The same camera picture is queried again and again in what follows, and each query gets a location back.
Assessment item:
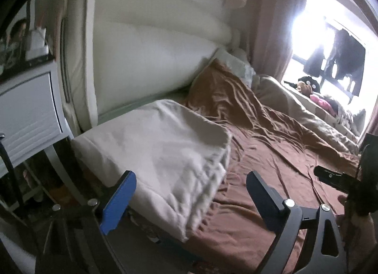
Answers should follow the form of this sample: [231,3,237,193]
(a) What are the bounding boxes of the brown bed sheet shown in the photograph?
[126,57,363,274]

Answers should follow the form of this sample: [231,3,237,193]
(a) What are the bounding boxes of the light blue pillow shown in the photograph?
[209,48,256,88]

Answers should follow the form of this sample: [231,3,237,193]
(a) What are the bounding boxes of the black plush toy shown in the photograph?
[297,76,320,97]

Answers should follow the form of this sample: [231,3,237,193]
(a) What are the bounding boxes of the white left nightstand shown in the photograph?
[0,61,74,180]

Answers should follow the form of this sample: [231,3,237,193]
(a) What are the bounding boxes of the pink left curtain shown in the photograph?
[231,0,307,81]

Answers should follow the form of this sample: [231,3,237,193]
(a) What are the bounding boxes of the pink cushion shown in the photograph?
[309,93,336,117]

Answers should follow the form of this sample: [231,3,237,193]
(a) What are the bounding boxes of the dark hanging clothes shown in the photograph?
[304,29,366,97]

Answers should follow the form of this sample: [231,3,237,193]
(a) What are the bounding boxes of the beige duvet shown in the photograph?
[252,75,358,154]

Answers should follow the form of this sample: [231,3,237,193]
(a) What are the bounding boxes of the white padded headboard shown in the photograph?
[63,0,240,131]

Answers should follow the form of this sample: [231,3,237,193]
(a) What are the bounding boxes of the clothes pile on windowsill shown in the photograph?
[326,97,366,136]

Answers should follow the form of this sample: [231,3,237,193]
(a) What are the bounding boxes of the beige zip jacket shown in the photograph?
[71,99,232,242]

